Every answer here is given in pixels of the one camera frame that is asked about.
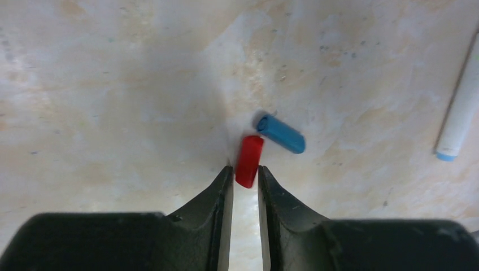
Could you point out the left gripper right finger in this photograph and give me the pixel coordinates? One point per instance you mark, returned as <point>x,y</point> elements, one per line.
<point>292,234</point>

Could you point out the red pen cap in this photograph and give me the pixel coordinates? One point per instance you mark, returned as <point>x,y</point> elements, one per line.
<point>248,160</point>

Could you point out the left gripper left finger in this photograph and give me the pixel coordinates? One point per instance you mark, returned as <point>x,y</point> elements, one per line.
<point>198,234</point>

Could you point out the small blue pen cap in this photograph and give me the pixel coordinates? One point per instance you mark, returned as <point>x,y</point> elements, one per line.
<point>281,134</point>

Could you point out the white light-blue pen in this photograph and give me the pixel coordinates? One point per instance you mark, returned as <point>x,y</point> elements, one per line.
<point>463,108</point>

